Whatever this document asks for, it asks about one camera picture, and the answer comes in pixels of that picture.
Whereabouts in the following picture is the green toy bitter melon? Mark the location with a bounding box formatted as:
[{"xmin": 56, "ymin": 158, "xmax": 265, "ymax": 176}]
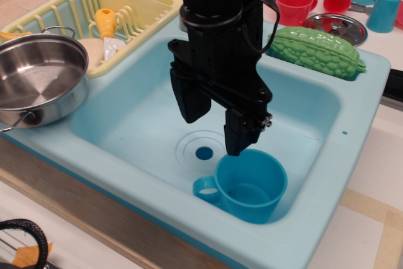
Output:
[{"xmin": 268, "ymin": 26, "xmax": 366, "ymax": 80}]

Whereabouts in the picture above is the cream plastic plate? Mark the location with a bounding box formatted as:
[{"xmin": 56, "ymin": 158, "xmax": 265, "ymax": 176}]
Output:
[{"xmin": 78, "ymin": 38, "xmax": 104, "ymax": 71}]

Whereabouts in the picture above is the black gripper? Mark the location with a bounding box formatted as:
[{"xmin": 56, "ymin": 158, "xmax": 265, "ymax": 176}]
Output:
[{"xmin": 168, "ymin": 13, "xmax": 272, "ymax": 156}]

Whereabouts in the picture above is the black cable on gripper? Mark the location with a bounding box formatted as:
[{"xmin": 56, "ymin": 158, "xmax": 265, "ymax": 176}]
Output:
[{"xmin": 241, "ymin": 0, "xmax": 281, "ymax": 54}]

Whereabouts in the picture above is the yellow dish rack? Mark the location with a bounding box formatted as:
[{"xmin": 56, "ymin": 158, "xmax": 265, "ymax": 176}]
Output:
[{"xmin": 3, "ymin": 0, "xmax": 183, "ymax": 79}]

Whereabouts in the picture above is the red cup front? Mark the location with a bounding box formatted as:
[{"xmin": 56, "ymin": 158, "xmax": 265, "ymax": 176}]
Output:
[{"xmin": 275, "ymin": 0, "xmax": 318, "ymax": 23}]

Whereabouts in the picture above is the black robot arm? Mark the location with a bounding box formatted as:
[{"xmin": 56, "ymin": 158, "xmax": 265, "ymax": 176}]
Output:
[{"xmin": 168, "ymin": 0, "xmax": 272, "ymax": 156}]

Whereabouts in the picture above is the black bar at right edge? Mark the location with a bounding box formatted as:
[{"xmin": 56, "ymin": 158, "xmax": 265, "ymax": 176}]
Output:
[{"xmin": 383, "ymin": 69, "xmax": 403, "ymax": 102}]

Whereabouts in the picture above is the orange tape piece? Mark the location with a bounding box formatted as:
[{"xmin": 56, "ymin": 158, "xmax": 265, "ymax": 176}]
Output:
[{"xmin": 11, "ymin": 246, "xmax": 40, "ymax": 268}]

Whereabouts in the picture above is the black braided cable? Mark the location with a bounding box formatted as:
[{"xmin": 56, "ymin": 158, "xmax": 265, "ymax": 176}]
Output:
[{"xmin": 0, "ymin": 218, "xmax": 49, "ymax": 269}]

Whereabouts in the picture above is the silver pot lid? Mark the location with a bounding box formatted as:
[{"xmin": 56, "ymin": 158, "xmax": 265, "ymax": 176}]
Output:
[{"xmin": 303, "ymin": 13, "xmax": 368, "ymax": 47}]

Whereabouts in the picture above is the light blue toy sink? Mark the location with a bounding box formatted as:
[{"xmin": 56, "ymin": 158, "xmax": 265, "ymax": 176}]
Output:
[{"xmin": 4, "ymin": 20, "xmax": 390, "ymax": 268}]

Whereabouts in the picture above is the stainless steel pot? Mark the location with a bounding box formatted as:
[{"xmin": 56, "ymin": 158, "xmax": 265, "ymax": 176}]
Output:
[{"xmin": 1, "ymin": 30, "xmax": 89, "ymax": 133}]

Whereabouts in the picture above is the blue cup upside down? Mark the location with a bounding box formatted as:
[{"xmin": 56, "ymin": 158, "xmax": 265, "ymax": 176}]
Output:
[{"xmin": 366, "ymin": 0, "xmax": 401, "ymax": 33}]

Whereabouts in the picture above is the orange handled toy knife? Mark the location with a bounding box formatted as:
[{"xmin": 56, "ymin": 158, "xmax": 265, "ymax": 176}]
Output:
[{"xmin": 94, "ymin": 8, "xmax": 126, "ymax": 61}]

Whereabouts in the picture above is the blue plastic cup with handle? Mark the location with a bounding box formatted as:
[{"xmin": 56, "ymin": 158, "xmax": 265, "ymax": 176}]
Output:
[{"xmin": 193, "ymin": 149, "xmax": 288, "ymax": 224}]

